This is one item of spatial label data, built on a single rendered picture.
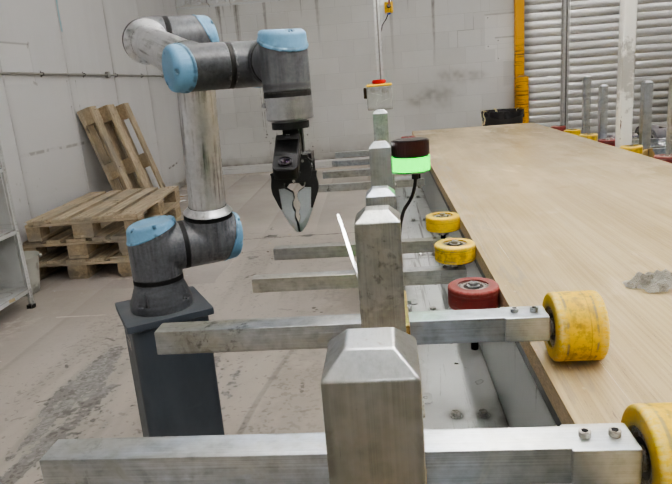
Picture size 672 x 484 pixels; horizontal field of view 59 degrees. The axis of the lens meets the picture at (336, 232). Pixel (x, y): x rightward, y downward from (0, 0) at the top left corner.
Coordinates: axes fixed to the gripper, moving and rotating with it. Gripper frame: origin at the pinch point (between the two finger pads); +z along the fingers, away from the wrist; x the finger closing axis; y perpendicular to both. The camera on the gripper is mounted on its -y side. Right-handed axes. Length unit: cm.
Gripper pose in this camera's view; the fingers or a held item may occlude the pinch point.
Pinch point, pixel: (298, 226)
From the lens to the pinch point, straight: 116.9
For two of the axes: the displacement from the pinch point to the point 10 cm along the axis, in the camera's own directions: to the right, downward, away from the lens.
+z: 0.8, 9.7, 2.4
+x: -10.0, 0.6, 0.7
